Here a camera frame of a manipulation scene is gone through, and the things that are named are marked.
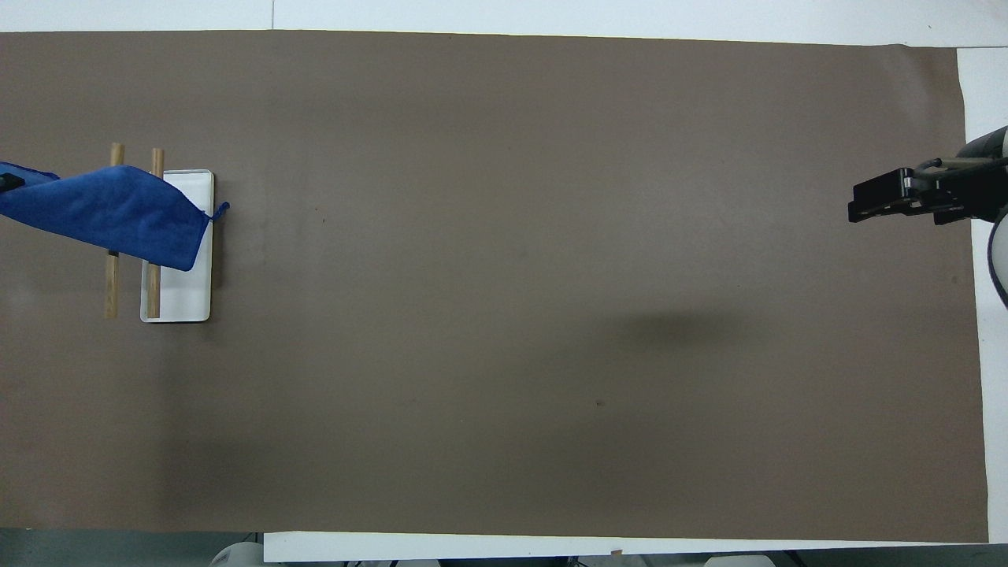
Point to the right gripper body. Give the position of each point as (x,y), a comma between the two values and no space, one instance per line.
(957,197)

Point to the white rectangular rack base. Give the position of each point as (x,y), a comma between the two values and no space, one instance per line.
(187,295)

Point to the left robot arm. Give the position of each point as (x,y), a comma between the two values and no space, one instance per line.
(238,554)

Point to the wooden rack rod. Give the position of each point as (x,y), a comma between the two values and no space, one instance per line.
(111,287)
(153,291)

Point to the blue towel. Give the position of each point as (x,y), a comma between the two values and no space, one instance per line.
(118,213)

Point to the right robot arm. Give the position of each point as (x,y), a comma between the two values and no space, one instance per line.
(1000,252)

